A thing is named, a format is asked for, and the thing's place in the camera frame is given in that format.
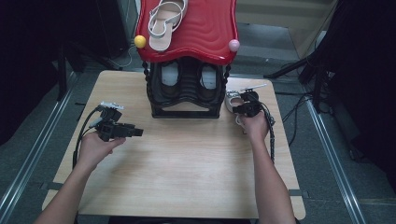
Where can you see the black leather shoe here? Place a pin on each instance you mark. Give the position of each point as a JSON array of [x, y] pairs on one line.
[[169, 90], [208, 90]]

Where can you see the dark curtain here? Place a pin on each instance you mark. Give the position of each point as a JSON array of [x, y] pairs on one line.
[[367, 62], [31, 46]]

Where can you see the black tripod leg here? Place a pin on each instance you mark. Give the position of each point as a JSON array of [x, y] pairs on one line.
[[286, 68]]

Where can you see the metal floor rail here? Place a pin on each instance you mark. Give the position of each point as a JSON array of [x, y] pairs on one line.
[[31, 158], [330, 158]]

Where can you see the person's right hand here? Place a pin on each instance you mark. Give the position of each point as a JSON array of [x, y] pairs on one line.
[[257, 127]]

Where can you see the red and black shoe rack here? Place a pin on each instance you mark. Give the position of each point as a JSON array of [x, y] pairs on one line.
[[202, 31]]

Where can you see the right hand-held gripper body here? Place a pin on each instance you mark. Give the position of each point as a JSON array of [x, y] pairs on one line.
[[251, 104]]

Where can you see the grey tape strip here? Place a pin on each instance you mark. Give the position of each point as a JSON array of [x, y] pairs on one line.
[[299, 193], [46, 186]]

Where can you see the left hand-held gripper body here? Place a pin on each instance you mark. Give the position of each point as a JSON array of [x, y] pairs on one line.
[[109, 126]]

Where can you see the black metal stand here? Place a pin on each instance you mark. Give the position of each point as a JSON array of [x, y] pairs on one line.
[[62, 81]]

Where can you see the person's left hand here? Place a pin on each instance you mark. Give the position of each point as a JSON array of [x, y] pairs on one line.
[[95, 151]]

